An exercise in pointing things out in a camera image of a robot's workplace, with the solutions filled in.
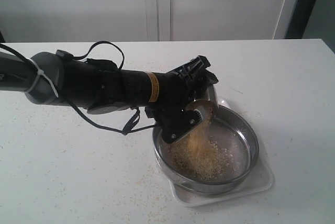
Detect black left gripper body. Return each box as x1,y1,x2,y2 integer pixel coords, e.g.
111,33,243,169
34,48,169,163
145,72,204,125

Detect round steel mesh sieve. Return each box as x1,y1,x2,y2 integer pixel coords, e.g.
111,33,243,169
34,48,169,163
152,105,259,196

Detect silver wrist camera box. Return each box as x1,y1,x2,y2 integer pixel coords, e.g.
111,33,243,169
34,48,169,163
157,109,203,144

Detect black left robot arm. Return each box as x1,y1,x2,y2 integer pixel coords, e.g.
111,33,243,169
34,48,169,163
1,49,218,120

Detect grain mixture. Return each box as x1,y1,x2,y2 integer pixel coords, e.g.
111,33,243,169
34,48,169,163
165,116,230,182

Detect stainless steel cup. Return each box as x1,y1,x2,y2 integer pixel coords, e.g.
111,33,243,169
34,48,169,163
186,84,219,125

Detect white cabinet behind table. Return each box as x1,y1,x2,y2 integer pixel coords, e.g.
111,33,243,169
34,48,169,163
1,0,297,42

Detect white square plastic tray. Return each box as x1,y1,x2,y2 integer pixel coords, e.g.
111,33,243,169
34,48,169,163
153,96,275,208

